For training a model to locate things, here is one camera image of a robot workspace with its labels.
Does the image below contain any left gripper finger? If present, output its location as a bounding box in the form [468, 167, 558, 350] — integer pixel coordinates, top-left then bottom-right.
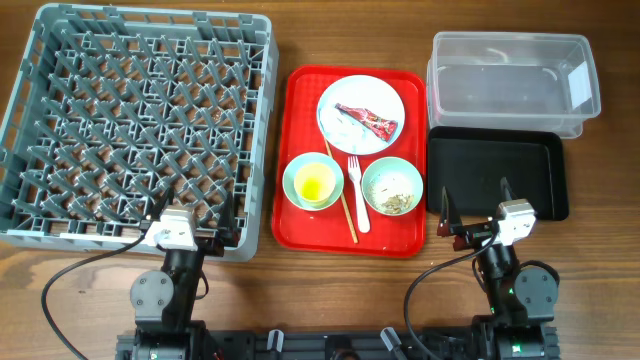
[147, 188, 174, 220]
[218, 195, 235, 235]

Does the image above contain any food scraps and rice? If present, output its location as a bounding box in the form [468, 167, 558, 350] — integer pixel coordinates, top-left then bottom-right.
[368, 174, 415, 215]

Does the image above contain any green bowl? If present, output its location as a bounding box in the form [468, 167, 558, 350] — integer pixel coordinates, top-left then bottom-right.
[361, 157, 424, 216]

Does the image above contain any light blue bowl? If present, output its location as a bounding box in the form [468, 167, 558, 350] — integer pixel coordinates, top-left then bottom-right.
[282, 152, 344, 211]

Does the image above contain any white plastic fork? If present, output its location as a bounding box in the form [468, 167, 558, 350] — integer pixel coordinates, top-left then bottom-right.
[347, 155, 371, 233]

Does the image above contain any red snack wrapper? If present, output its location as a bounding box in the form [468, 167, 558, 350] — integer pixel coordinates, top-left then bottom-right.
[335, 103, 398, 142]

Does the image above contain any wooden chopstick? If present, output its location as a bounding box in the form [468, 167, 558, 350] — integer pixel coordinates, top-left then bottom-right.
[324, 139, 359, 244]

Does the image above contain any yellow plastic cup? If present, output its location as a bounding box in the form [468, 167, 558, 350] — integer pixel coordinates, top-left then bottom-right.
[294, 162, 336, 208]

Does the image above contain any white tissue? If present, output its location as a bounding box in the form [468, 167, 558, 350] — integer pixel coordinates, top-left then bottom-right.
[319, 108, 371, 154]

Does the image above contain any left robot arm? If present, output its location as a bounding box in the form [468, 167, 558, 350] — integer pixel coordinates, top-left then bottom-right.
[118, 189, 238, 360]

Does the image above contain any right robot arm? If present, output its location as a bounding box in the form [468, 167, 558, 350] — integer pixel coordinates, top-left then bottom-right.
[437, 178, 560, 360]

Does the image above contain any grey plastic dishwasher rack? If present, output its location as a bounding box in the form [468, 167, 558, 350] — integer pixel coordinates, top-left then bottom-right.
[1, 3, 279, 262]

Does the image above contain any black plastic tray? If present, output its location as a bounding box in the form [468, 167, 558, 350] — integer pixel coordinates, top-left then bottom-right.
[427, 126, 569, 221]

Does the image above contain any red plastic tray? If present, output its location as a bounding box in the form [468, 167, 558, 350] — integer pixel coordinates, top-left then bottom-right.
[271, 65, 427, 258]

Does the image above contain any clear plastic bin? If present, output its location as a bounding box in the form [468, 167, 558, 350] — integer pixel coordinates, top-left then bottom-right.
[427, 31, 602, 139]

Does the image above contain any light blue round plate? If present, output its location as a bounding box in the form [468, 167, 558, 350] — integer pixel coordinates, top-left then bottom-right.
[316, 75, 406, 155]

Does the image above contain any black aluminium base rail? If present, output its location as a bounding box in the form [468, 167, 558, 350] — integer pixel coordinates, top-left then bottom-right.
[115, 327, 559, 360]

